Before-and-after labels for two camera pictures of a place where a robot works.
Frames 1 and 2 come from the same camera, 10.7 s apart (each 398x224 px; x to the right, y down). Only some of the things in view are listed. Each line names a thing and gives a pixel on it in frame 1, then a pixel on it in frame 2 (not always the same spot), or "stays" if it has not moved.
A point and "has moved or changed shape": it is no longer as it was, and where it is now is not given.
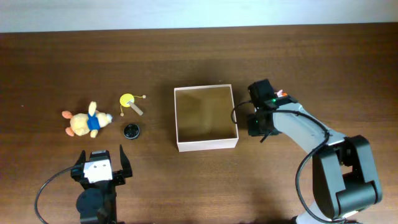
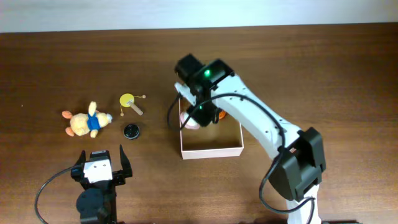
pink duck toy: [280, 93] -> [191, 123]
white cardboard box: [203, 118] has moved or changed shape
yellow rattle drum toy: [127, 99] stays
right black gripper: [252, 130] -> [204, 119]
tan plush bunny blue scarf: [81, 124] stays
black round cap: [131, 131] stays
